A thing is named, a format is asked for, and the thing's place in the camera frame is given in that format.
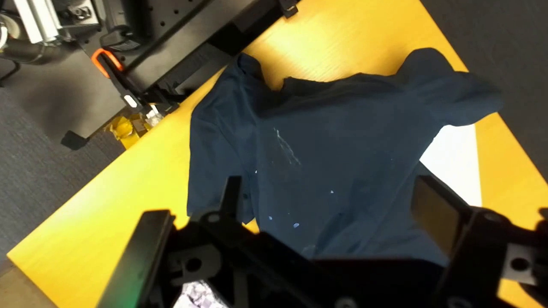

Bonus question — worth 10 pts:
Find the orange handled black clamp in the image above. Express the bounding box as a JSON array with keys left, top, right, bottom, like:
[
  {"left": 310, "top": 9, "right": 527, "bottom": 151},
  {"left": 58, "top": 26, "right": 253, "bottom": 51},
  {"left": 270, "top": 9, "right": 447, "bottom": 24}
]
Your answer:
[{"left": 91, "top": 48, "right": 168, "bottom": 130}]

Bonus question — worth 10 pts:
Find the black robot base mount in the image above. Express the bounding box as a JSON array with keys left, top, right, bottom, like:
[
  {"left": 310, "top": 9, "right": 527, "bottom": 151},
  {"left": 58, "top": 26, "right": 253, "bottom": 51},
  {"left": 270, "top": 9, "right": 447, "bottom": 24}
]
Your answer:
[{"left": 121, "top": 0, "right": 301, "bottom": 96}]

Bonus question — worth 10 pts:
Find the small yellow object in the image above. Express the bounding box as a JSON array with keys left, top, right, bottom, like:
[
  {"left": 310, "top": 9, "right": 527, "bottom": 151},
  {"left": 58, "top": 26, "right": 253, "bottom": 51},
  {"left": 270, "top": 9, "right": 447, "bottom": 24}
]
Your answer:
[{"left": 109, "top": 113, "right": 142, "bottom": 147}]

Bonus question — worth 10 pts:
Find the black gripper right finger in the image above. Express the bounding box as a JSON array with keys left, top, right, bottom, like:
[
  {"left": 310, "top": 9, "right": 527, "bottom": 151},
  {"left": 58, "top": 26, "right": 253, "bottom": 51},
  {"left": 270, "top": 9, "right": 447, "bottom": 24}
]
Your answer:
[{"left": 413, "top": 173, "right": 548, "bottom": 308}]

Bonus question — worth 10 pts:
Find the dark blue shirt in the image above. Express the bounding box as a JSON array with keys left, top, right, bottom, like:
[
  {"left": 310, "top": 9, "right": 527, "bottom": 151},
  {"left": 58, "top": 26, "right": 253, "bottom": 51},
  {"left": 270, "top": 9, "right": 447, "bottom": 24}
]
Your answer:
[{"left": 186, "top": 46, "right": 507, "bottom": 270}]

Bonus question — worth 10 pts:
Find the dark grey floor plate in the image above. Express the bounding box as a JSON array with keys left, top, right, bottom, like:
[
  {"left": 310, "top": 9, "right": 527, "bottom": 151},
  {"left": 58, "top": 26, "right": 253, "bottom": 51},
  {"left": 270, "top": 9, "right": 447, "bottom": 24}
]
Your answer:
[{"left": 14, "top": 50, "right": 128, "bottom": 151}]

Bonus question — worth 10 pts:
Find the white cloth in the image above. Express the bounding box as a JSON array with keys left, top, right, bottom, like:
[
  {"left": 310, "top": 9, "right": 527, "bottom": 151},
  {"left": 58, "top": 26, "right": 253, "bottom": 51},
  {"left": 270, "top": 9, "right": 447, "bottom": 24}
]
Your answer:
[{"left": 418, "top": 123, "right": 484, "bottom": 209}]

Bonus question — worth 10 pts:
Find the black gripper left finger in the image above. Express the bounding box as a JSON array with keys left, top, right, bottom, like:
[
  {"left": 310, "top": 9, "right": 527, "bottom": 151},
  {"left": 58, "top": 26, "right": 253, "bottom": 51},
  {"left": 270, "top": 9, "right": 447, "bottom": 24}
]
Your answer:
[{"left": 99, "top": 176, "right": 366, "bottom": 308}]

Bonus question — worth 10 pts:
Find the aluminium extrusion bar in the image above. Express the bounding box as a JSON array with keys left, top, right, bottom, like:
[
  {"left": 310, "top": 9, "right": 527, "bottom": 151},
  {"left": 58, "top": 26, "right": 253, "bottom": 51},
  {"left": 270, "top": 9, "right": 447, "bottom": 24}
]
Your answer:
[{"left": 14, "top": 0, "right": 63, "bottom": 46}]

